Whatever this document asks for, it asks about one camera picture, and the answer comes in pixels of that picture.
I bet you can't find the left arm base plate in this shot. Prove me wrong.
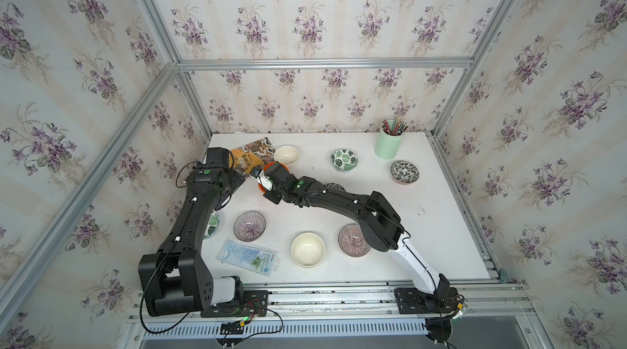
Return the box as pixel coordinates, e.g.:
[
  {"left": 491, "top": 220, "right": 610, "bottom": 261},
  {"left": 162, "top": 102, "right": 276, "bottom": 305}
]
[{"left": 200, "top": 290, "right": 269, "bottom": 318}]

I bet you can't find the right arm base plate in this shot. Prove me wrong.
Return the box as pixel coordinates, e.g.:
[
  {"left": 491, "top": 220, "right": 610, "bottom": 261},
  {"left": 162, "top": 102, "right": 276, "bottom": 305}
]
[{"left": 394, "top": 274, "right": 465, "bottom": 316}]

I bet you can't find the large cream bowl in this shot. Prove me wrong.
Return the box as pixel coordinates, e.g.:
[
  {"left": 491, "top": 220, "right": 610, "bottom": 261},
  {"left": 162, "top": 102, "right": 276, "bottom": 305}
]
[{"left": 291, "top": 232, "right": 326, "bottom": 268}]

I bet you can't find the orange illustrated booklet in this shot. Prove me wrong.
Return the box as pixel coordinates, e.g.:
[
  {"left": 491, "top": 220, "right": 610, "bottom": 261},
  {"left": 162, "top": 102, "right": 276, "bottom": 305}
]
[{"left": 231, "top": 138, "right": 275, "bottom": 176}]

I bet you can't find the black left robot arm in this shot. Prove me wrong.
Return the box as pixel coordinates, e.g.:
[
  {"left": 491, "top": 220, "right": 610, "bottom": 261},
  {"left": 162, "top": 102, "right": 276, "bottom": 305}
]
[{"left": 138, "top": 148, "right": 245, "bottom": 317}]

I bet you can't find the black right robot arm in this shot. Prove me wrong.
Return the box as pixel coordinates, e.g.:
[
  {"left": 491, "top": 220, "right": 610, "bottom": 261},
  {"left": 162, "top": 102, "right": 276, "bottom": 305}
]
[{"left": 250, "top": 161, "right": 465, "bottom": 317}]

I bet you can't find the dark patterned bowl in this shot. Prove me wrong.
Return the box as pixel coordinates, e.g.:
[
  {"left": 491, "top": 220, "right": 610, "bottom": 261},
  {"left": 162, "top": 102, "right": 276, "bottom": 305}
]
[
  {"left": 390, "top": 161, "right": 420, "bottom": 185},
  {"left": 326, "top": 182, "right": 346, "bottom": 192}
]

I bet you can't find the green leaf bowl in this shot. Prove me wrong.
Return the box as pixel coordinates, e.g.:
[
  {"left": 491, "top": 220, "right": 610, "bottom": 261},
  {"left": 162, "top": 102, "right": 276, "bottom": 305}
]
[{"left": 330, "top": 148, "right": 359, "bottom": 173}]

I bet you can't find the purple glass bowl right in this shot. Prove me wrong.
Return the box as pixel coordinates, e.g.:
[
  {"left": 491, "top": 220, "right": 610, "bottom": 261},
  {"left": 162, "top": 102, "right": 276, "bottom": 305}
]
[{"left": 338, "top": 224, "right": 371, "bottom": 258}]

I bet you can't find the orange bowl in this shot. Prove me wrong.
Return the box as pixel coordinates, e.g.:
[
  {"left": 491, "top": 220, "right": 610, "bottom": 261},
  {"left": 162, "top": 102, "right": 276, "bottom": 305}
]
[{"left": 258, "top": 162, "right": 278, "bottom": 194}]

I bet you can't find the pale green pen cup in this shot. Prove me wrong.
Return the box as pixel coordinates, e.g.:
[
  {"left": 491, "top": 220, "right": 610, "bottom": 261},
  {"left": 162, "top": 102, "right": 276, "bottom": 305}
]
[{"left": 375, "top": 118, "right": 407, "bottom": 160}]

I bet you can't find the clear plastic packet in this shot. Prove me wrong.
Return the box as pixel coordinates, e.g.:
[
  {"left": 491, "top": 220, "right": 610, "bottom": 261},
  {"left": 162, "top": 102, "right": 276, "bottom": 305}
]
[{"left": 216, "top": 237, "right": 281, "bottom": 277}]

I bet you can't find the aluminium rail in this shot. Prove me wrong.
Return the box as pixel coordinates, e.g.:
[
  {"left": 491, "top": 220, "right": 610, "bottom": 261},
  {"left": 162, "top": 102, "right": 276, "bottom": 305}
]
[{"left": 126, "top": 282, "right": 535, "bottom": 323}]

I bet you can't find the purple glass bowl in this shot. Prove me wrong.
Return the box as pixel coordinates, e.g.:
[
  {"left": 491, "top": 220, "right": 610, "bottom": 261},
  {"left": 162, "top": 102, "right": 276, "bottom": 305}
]
[
  {"left": 338, "top": 224, "right": 371, "bottom": 258},
  {"left": 233, "top": 211, "right": 266, "bottom": 242}
]

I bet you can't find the purple glass bowl left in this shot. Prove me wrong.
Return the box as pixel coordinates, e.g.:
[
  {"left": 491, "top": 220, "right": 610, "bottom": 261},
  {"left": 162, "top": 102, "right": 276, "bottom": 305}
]
[{"left": 233, "top": 211, "right": 266, "bottom": 242}]

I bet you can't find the small cream bowl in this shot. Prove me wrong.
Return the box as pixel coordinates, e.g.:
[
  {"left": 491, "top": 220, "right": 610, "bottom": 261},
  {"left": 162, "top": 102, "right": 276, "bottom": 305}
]
[{"left": 274, "top": 145, "right": 300, "bottom": 168}]

